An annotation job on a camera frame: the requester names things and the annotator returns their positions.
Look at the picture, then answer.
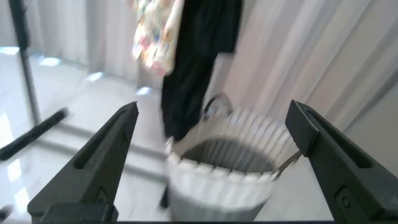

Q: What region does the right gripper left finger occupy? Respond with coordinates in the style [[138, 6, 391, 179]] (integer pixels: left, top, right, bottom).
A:
[[27, 101, 139, 224]]

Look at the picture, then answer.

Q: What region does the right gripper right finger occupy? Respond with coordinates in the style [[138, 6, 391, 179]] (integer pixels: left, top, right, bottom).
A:
[[285, 99, 398, 222]]

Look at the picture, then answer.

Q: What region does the black garment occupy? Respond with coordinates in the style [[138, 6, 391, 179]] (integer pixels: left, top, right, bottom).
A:
[[160, 0, 244, 142]]

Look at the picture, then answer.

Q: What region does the cream printed garment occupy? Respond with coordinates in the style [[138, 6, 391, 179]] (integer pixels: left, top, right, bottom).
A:
[[126, 0, 187, 77]]

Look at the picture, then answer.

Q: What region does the white laundry basket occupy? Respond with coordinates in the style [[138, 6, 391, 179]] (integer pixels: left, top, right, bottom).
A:
[[164, 93, 303, 222]]

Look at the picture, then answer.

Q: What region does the black clothes rack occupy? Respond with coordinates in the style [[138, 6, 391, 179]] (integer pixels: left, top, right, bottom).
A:
[[0, 0, 171, 220]]

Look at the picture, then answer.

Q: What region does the white curtain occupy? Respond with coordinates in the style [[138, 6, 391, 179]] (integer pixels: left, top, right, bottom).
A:
[[0, 0, 398, 133]]

